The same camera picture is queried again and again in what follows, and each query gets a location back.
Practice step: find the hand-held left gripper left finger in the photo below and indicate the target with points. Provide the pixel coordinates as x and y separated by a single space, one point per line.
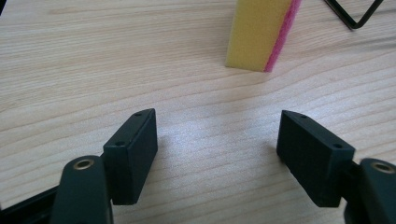
130 161

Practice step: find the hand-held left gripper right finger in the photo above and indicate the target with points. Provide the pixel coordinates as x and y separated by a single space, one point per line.
314 161

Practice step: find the yellow and pink sponge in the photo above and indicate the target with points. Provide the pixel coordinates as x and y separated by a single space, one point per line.
257 34

